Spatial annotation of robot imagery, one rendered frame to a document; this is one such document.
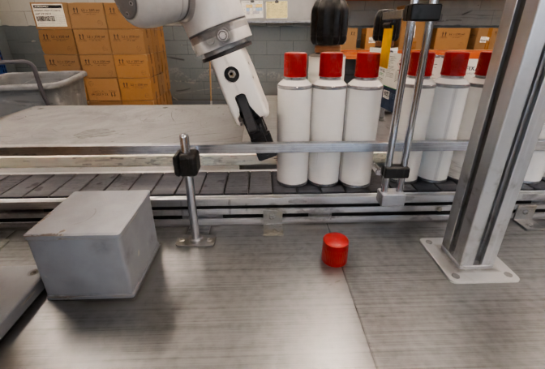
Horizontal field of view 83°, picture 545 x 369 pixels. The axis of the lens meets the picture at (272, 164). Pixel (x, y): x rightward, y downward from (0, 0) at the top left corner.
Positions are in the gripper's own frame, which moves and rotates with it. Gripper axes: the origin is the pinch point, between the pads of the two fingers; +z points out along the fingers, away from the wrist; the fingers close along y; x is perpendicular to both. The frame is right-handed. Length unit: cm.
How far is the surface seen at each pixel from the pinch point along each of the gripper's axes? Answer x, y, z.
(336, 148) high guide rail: -10.3, -4.7, 2.4
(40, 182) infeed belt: 37.3, 0.6, -6.8
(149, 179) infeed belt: 20.6, 1.2, -0.8
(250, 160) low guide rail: 3.7, 3.3, 2.9
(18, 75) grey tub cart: 200, 231, -54
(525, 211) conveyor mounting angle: -35.9, -6.0, 23.0
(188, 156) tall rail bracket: 8.1, -10.8, -5.7
